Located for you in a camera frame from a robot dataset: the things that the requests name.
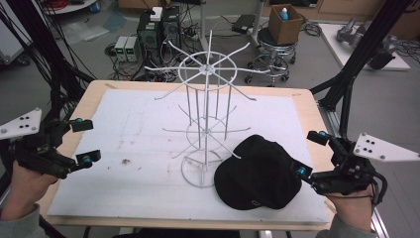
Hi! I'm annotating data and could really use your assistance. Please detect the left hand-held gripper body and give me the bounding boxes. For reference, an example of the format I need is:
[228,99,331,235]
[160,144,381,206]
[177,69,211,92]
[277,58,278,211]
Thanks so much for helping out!
[0,107,77,180]

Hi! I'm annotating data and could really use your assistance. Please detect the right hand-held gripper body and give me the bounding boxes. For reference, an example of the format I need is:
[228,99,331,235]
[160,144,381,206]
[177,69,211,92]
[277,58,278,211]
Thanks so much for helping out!
[310,132,420,196]

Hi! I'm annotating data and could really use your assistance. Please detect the black cap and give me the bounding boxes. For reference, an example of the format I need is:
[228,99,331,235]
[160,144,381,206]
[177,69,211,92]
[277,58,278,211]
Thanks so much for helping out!
[213,134,303,211]

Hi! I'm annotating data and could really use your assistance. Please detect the white wire display rack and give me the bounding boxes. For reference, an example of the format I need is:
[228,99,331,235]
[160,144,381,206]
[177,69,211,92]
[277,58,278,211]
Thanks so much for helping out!
[144,29,272,188]

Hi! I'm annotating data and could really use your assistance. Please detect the person's left hand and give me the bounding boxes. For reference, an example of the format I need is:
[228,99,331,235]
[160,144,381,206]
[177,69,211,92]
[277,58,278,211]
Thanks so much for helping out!
[0,160,59,221]

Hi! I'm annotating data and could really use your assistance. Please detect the person's right hand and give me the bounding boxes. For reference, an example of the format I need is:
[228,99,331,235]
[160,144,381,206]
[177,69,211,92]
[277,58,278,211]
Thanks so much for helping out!
[323,184,377,233]

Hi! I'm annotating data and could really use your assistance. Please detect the grey right sleeve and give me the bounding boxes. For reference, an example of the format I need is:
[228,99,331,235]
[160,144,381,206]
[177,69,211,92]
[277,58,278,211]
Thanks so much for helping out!
[315,213,378,238]

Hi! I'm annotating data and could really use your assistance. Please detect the grey sleeve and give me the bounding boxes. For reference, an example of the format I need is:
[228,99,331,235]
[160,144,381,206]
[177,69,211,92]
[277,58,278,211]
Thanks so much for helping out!
[0,202,42,238]
[315,213,378,238]

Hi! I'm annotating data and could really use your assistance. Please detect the grey left sleeve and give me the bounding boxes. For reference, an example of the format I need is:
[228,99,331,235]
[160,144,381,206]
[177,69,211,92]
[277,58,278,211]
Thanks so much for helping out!
[0,202,42,238]

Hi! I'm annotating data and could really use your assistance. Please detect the black metal stand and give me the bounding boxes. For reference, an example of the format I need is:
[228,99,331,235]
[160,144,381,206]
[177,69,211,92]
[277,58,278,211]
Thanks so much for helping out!
[309,0,417,140]
[0,0,97,127]

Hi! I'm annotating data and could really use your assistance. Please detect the white power supply unit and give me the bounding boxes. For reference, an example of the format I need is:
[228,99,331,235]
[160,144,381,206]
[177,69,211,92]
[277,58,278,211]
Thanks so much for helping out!
[124,36,140,62]
[114,35,129,62]

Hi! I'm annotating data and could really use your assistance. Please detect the black round stool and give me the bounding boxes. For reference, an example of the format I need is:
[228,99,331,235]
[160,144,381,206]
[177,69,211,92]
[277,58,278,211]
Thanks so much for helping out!
[244,27,297,86]

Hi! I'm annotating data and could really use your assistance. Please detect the white foam mat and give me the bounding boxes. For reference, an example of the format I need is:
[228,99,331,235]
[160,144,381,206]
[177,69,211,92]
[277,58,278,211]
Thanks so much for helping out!
[47,88,332,227]

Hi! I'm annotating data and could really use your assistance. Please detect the white board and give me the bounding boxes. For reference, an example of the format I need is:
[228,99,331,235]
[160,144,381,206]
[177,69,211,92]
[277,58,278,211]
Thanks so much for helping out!
[318,22,412,71]

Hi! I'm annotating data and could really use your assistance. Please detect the cardboard box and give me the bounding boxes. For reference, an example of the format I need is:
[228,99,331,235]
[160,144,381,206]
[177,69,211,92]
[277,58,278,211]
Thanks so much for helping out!
[267,3,304,46]

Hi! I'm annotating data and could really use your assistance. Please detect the black computer tower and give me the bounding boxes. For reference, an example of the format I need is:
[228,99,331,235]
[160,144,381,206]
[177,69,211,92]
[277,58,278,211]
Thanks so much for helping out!
[136,5,182,65]

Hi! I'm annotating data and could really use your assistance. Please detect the white small box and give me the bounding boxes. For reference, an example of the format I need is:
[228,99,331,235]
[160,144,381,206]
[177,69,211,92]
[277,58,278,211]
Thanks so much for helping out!
[150,6,164,23]

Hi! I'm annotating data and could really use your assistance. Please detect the black flat device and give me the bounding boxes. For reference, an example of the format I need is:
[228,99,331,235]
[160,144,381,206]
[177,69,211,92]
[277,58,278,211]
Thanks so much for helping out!
[231,13,257,35]

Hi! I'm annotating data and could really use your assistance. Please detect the black cable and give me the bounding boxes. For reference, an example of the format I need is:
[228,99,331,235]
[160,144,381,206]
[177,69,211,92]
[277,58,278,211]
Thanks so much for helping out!
[343,172,388,206]

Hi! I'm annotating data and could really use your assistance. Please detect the bundle of black cables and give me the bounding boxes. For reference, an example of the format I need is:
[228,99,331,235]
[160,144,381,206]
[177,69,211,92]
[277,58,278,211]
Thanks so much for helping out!
[300,20,323,38]

